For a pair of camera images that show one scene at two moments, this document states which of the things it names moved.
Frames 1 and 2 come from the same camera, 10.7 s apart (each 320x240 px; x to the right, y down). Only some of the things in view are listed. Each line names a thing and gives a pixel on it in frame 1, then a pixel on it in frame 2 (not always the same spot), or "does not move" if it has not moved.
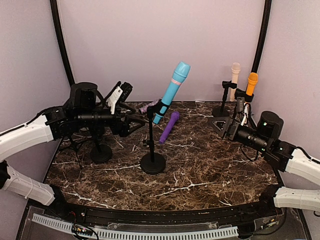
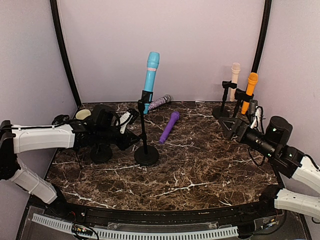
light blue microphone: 182,70 to 152,63
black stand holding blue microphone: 153,163 to 148,155
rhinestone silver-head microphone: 144,109 to 154,104
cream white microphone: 235,68 does not move
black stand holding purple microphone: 100,153 does not move
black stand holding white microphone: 223,111 does not move
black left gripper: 124,130 to 125,143
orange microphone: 252,79 does not move
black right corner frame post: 267,9 does not move
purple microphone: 175,117 does not move
